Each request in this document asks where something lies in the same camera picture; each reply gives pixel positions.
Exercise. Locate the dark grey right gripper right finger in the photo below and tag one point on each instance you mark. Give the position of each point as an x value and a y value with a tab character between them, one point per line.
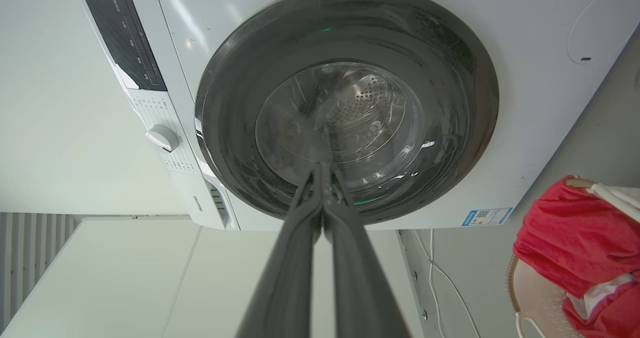
360	283

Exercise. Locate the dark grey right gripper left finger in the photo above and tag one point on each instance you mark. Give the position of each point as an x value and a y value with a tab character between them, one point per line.
287	278

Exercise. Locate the white plastic laundry basket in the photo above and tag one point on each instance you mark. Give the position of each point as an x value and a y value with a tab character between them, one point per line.
537	298

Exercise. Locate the blue energy label sticker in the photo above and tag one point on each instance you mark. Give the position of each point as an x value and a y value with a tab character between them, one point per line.
486	216

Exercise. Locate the white cabinet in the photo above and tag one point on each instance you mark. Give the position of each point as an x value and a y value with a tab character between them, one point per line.
125	278

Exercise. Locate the white washing machine dial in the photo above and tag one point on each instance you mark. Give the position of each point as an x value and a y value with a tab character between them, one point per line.
162	138

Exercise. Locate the red garment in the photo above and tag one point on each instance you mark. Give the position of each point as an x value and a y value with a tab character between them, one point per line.
570	238

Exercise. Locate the round dark washing machine door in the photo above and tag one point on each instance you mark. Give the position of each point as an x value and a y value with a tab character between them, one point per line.
425	78

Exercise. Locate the white front-load washing machine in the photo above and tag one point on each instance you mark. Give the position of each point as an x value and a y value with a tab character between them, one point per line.
525	103

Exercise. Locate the white ribbed radiator panel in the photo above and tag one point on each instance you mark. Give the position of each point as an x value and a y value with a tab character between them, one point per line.
30	258

